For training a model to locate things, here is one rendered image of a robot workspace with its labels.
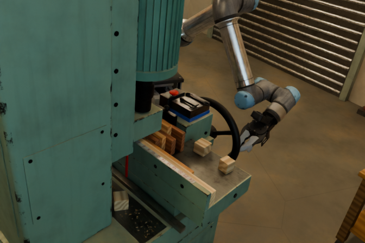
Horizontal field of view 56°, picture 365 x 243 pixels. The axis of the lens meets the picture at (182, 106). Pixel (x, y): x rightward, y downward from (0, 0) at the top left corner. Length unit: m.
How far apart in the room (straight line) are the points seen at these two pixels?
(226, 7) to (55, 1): 0.87
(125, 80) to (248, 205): 1.59
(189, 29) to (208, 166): 0.82
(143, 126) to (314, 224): 1.55
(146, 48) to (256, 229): 1.52
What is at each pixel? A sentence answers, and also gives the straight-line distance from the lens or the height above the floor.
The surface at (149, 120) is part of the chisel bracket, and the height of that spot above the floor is 1.02.
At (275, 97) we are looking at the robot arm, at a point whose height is 0.91.
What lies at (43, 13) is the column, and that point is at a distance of 0.60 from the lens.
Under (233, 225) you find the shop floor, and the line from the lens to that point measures 2.12.
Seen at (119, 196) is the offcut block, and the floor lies 0.84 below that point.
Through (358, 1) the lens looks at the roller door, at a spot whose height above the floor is 0.96.
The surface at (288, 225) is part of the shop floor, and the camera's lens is 2.23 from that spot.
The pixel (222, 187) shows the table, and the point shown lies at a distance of 0.96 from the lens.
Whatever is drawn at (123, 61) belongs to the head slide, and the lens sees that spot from 0.77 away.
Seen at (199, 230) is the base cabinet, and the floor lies 0.68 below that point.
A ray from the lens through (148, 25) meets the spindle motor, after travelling 0.80.
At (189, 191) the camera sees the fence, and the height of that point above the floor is 0.93.
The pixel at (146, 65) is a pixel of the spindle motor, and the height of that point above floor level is 1.21.
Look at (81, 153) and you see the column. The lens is 0.76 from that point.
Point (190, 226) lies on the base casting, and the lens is 1.07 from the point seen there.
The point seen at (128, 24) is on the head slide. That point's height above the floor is 1.32.
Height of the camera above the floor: 1.53
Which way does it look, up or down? 29 degrees down
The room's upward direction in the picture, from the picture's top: 7 degrees clockwise
